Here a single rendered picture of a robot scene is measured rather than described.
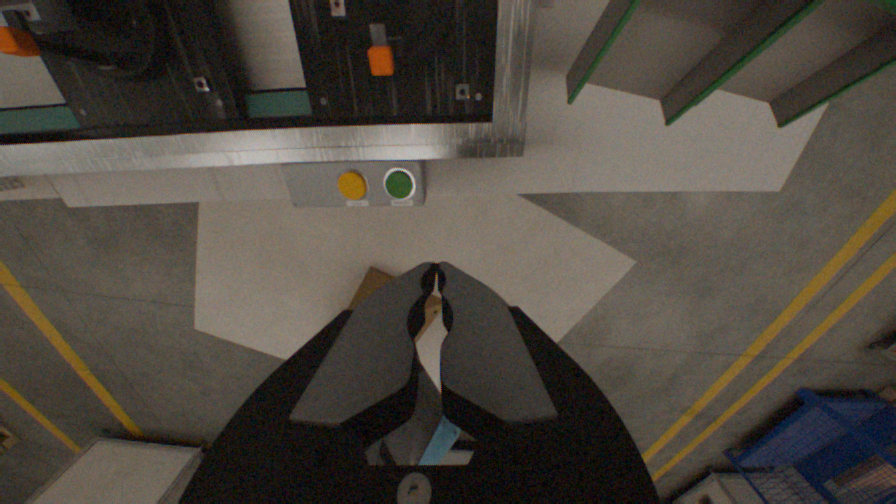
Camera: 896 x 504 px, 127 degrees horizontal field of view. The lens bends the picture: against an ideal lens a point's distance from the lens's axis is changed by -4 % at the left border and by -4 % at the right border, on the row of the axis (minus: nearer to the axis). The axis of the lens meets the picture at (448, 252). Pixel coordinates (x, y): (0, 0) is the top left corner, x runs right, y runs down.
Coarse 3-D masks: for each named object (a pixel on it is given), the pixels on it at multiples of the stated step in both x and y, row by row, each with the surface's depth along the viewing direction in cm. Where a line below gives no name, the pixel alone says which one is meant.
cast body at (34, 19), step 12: (0, 0) 19; (12, 0) 19; (24, 0) 20; (36, 0) 20; (48, 0) 21; (60, 0) 22; (0, 12) 20; (24, 12) 20; (36, 12) 20; (48, 12) 21; (60, 12) 22; (36, 24) 21; (48, 24) 21; (60, 24) 22; (72, 24) 23
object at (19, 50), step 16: (16, 16) 20; (0, 32) 19; (16, 32) 20; (0, 48) 20; (16, 48) 20; (32, 48) 21; (48, 48) 22; (64, 48) 23; (80, 48) 24; (96, 64) 26
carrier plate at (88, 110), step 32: (160, 0) 26; (192, 0) 26; (32, 32) 27; (192, 32) 28; (64, 64) 29; (192, 64) 29; (224, 64) 30; (64, 96) 30; (96, 96) 31; (128, 96) 31; (160, 96) 31; (192, 96) 31; (224, 96) 31; (96, 128) 34
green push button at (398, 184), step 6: (390, 174) 36; (396, 174) 36; (402, 174) 36; (390, 180) 36; (396, 180) 36; (402, 180) 36; (408, 180) 36; (390, 186) 36; (396, 186) 36; (402, 186) 36; (408, 186) 36; (390, 192) 37; (396, 192) 37; (402, 192) 37; (408, 192) 37; (396, 198) 37; (402, 198) 37
